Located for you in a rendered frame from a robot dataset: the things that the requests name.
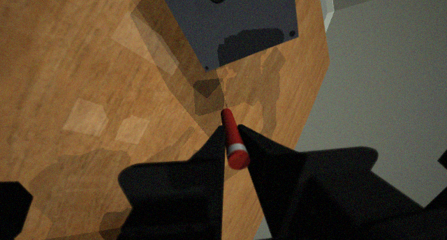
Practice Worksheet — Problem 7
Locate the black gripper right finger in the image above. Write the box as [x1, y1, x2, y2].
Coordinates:
[237, 124, 379, 238]

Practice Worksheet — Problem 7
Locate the red cylindrical peg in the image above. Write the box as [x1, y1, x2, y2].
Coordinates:
[221, 108, 250, 170]

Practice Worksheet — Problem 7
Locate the grey sloped panel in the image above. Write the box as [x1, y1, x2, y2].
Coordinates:
[164, 0, 298, 72]

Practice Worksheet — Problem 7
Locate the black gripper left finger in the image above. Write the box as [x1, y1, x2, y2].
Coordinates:
[118, 126, 226, 240]

